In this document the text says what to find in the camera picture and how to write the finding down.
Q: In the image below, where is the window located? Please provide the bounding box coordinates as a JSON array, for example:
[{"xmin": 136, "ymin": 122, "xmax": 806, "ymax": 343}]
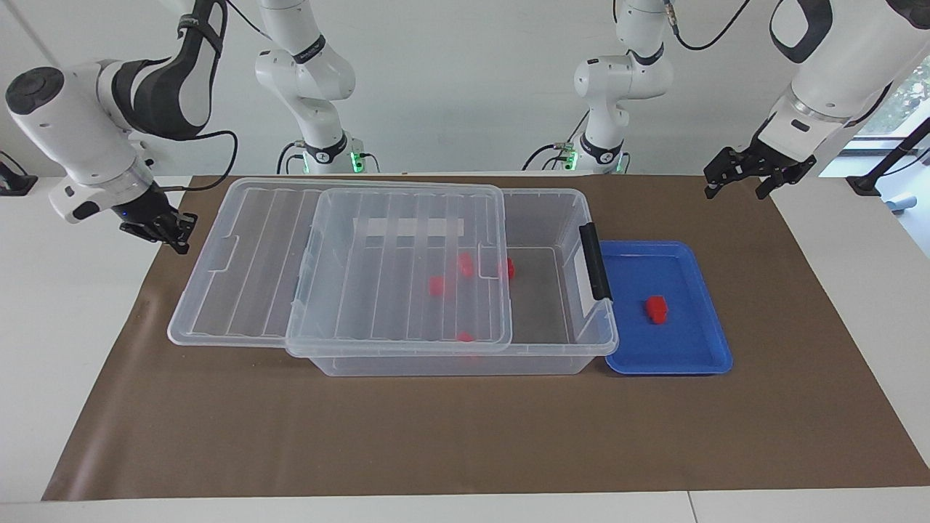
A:
[{"xmin": 857, "ymin": 54, "xmax": 930, "ymax": 139}]

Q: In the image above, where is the brown paper table mat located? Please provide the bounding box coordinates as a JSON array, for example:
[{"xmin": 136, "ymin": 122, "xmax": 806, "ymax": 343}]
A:
[{"xmin": 41, "ymin": 174, "xmax": 930, "ymax": 502}]

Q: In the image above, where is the black box latch handle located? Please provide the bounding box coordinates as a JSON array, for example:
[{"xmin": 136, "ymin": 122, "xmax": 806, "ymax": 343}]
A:
[{"xmin": 579, "ymin": 222, "xmax": 613, "ymax": 302}]

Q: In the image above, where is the blue plastic tray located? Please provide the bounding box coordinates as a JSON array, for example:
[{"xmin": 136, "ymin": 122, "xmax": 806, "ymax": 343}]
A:
[{"xmin": 600, "ymin": 240, "xmax": 733, "ymax": 376}]

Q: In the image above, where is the clear ribbed plastic box lid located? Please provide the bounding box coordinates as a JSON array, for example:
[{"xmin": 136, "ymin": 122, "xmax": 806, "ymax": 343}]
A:
[{"xmin": 167, "ymin": 178, "xmax": 514, "ymax": 357}]

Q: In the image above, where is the black desktop clamp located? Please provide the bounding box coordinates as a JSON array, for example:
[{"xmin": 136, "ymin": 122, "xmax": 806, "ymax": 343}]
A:
[{"xmin": 0, "ymin": 151, "xmax": 39, "ymax": 197}]

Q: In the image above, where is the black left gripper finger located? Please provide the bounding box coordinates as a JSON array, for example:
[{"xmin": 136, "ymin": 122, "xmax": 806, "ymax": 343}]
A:
[
  {"xmin": 756, "ymin": 163, "xmax": 816, "ymax": 200},
  {"xmin": 703, "ymin": 147, "xmax": 753, "ymax": 199}
]

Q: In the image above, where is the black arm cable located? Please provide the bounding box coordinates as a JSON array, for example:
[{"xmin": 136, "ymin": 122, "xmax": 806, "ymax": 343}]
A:
[
  {"xmin": 153, "ymin": 0, "xmax": 291, "ymax": 193},
  {"xmin": 665, "ymin": 0, "xmax": 756, "ymax": 52}
]

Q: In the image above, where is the clear plastic storage box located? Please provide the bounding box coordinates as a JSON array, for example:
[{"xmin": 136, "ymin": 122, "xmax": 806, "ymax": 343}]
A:
[{"xmin": 287, "ymin": 187, "xmax": 620, "ymax": 377}]

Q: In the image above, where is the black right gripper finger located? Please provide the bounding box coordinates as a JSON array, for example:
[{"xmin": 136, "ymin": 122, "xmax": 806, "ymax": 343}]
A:
[
  {"xmin": 120, "ymin": 224, "xmax": 188, "ymax": 255},
  {"xmin": 166, "ymin": 212, "xmax": 198, "ymax": 244}
]

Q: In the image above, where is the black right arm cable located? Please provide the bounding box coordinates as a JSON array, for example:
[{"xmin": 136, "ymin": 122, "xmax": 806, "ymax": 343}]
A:
[{"xmin": 153, "ymin": 0, "xmax": 291, "ymax": 193}]

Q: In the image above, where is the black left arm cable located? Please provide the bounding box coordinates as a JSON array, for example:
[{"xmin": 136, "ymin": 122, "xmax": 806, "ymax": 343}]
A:
[{"xmin": 665, "ymin": 0, "xmax": 756, "ymax": 52}]

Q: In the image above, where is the black tripod stand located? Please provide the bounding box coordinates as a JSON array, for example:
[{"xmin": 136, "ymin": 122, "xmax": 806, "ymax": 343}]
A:
[{"xmin": 846, "ymin": 116, "xmax": 930, "ymax": 197}]

